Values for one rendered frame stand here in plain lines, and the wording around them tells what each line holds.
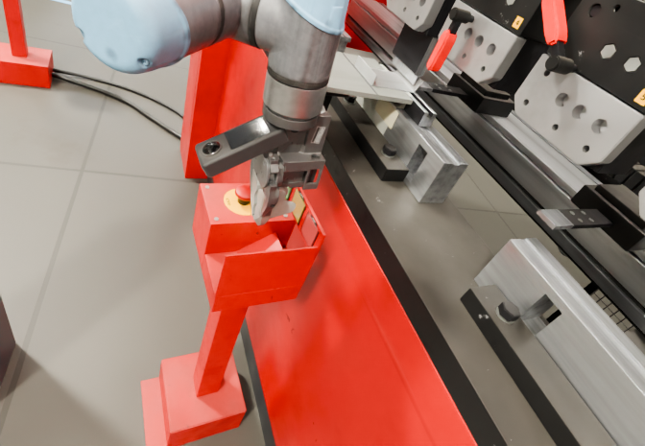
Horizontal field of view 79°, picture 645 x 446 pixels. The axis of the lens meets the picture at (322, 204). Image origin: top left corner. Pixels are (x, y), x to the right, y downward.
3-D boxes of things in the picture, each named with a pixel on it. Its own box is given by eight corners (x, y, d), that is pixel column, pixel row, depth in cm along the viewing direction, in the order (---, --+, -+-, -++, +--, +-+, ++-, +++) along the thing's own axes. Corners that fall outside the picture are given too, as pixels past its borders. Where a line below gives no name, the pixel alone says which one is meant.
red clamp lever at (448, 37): (421, 66, 64) (452, 5, 58) (440, 70, 66) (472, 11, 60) (427, 71, 63) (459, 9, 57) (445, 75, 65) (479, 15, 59)
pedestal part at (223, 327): (192, 376, 110) (224, 251, 77) (214, 371, 113) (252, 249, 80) (196, 397, 106) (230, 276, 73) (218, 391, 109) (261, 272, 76)
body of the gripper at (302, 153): (316, 194, 57) (338, 123, 49) (259, 199, 53) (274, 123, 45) (298, 161, 62) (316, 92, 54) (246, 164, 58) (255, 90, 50)
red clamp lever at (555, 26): (550, -14, 45) (560, 66, 44) (571, -6, 47) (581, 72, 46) (536, -6, 47) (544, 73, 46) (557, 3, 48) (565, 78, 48)
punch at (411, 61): (388, 61, 85) (407, 17, 79) (394, 63, 86) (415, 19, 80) (409, 84, 78) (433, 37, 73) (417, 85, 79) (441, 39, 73)
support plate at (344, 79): (261, 40, 76) (262, 35, 76) (372, 63, 88) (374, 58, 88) (286, 85, 65) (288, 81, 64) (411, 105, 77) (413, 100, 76)
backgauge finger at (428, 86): (395, 77, 88) (406, 56, 85) (477, 92, 100) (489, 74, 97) (422, 105, 80) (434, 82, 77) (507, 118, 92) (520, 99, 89)
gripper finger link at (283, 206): (292, 234, 63) (304, 191, 57) (256, 239, 60) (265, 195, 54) (286, 220, 65) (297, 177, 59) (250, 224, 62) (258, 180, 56)
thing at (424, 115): (374, 76, 88) (379, 63, 86) (385, 78, 90) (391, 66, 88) (418, 126, 75) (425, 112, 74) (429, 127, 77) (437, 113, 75)
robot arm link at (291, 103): (277, 89, 43) (257, 56, 48) (271, 125, 46) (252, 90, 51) (338, 91, 46) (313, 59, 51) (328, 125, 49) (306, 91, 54)
